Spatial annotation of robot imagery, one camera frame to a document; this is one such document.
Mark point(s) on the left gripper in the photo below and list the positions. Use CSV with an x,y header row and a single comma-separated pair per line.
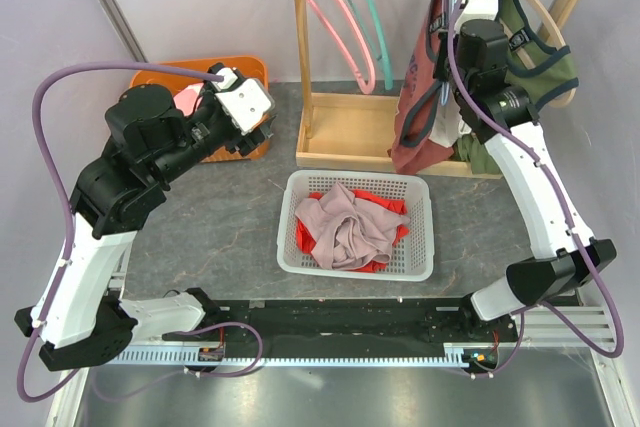
x,y
252,139

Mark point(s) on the red tank top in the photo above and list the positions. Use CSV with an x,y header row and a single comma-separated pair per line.
x,y
385,207

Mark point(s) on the mauve tank top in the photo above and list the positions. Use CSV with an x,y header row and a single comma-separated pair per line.
x,y
350,232

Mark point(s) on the dusty rose tank top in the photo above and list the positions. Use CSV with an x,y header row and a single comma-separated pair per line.
x,y
412,150

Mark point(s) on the teal plastic hanger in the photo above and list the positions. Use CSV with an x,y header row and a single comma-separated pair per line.
x,y
376,45

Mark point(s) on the blue wire hanger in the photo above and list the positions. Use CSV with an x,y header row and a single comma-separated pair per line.
x,y
447,7

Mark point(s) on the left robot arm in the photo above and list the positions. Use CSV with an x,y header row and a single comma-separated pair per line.
x,y
152,143

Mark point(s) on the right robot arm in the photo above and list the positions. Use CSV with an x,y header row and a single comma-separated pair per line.
x,y
565,252

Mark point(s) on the white tank top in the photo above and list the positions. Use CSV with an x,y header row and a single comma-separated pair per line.
x,y
448,125

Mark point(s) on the green tank top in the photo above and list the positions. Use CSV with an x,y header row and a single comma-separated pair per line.
x,y
481,51

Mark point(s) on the beige wooden hanger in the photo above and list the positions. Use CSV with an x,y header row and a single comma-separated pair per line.
x,y
539,58

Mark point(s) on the patterned clothes in bin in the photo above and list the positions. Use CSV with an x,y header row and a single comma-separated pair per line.
x,y
189,99

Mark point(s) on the wooden clothes rack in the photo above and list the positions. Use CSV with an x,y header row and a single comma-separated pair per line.
x,y
354,131

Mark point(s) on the white plastic basket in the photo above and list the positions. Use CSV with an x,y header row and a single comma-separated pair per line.
x,y
413,256

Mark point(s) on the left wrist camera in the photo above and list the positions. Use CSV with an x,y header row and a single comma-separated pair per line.
x,y
245,100

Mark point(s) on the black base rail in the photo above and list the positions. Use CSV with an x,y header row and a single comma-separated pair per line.
x,y
361,326

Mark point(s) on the aluminium wall profile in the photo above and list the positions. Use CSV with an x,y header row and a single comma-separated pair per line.
x,y
107,2

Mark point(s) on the slotted cable duct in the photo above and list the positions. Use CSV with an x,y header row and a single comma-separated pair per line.
x,y
197,356

